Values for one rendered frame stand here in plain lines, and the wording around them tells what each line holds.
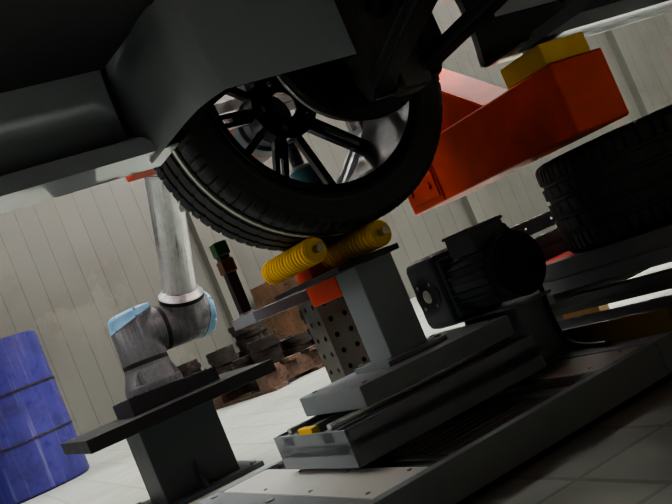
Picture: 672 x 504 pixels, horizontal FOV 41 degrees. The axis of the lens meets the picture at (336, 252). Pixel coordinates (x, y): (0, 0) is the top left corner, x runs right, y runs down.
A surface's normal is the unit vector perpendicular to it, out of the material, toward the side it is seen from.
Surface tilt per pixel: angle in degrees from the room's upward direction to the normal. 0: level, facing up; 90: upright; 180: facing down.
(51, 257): 90
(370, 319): 90
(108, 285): 90
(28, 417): 90
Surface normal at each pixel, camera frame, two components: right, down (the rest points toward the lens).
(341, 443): -0.82, 0.32
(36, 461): 0.41, -0.21
